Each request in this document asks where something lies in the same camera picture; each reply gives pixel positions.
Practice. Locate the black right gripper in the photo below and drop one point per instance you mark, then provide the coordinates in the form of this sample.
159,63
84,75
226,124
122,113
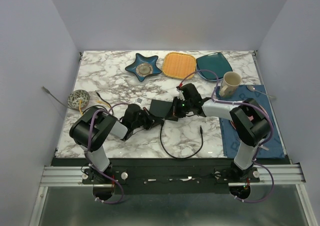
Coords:
172,113

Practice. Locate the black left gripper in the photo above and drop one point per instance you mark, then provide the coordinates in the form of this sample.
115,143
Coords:
152,120

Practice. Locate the black network switch box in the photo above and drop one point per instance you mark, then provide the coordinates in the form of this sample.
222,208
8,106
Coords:
159,108

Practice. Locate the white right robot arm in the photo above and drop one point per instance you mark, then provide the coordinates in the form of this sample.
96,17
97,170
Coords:
252,124

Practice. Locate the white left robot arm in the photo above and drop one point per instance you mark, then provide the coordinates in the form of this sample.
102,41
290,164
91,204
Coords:
92,129

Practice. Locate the orange woven square tray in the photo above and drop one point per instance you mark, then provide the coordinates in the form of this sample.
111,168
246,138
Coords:
178,65

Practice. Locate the blue star-shaped dish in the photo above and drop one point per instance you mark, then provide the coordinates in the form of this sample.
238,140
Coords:
144,67

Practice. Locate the beige ceramic mug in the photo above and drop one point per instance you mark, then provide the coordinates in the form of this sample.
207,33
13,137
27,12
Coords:
230,83

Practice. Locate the teal square plate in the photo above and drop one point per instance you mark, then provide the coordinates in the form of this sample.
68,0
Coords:
215,62

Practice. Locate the pink dotted plate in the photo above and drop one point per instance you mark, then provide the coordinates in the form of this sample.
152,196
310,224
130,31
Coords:
251,118

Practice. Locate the small floral patterned bowl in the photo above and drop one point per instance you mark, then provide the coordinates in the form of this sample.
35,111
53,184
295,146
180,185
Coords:
78,99

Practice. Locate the metal spoon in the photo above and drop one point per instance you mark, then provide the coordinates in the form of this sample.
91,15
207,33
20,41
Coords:
253,89

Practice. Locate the metal fork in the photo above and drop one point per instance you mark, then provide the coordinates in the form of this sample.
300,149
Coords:
263,147

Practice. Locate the blue cloth placemat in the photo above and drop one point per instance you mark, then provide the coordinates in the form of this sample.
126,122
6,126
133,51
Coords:
230,138

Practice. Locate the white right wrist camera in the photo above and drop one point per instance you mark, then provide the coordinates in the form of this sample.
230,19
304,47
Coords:
180,94

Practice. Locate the black mounting base plate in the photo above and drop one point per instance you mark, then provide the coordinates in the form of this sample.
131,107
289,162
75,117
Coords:
142,176

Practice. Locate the aluminium rail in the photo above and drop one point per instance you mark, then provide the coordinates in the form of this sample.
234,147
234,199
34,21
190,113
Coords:
64,176

